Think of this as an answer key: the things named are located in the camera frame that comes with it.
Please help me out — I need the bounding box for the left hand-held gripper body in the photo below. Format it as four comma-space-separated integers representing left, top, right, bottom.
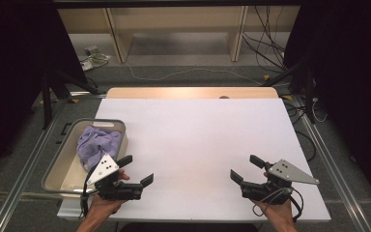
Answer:
86, 153, 144, 202

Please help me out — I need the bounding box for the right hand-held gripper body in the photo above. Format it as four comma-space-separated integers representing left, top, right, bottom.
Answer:
240, 158, 321, 205

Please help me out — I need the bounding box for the purple cloth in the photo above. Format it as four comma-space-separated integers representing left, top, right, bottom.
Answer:
76, 125, 124, 172

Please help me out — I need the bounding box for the beige bin with grey rim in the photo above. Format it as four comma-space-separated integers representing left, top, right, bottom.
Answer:
41, 118, 129, 198

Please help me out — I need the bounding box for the person's left hand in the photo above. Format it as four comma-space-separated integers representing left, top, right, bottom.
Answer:
88, 191, 128, 217

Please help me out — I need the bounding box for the person's right hand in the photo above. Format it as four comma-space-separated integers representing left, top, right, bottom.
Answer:
251, 198, 297, 223

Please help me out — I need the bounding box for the white board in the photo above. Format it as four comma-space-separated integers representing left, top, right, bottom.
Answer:
56, 98, 332, 223

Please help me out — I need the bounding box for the black metal stand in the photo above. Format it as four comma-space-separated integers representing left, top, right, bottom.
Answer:
260, 60, 317, 126
40, 69, 107, 131

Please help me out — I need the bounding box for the dark curtain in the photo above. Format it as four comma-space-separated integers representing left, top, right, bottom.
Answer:
283, 0, 371, 215
0, 0, 89, 188

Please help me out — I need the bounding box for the grey power adapter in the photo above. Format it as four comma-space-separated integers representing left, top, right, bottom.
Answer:
78, 44, 112, 73

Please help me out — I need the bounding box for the wooden shelf unit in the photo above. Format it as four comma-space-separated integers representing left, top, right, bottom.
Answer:
57, 6, 301, 64

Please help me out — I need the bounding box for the right hand-held gripper black cable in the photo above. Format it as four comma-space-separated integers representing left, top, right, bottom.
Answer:
252, 187, 305, 224

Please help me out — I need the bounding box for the hand-held gripper black cable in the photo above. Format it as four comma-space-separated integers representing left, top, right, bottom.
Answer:
78, 163, 100, 220
252, 187, 305, 224

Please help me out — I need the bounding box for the left hand-held gripper black cable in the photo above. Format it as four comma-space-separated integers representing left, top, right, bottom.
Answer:
78, 163, 100, 220

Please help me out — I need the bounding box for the black floor cable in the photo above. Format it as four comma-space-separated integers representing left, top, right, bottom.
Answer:
283, 100, 319, 162

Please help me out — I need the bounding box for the aluminium floor rail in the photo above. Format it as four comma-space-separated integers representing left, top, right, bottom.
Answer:
0, 99, 70, 232
290, 96, 371, 232

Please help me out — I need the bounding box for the bundle of black cables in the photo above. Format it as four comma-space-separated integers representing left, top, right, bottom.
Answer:
241, 5, 288, 73

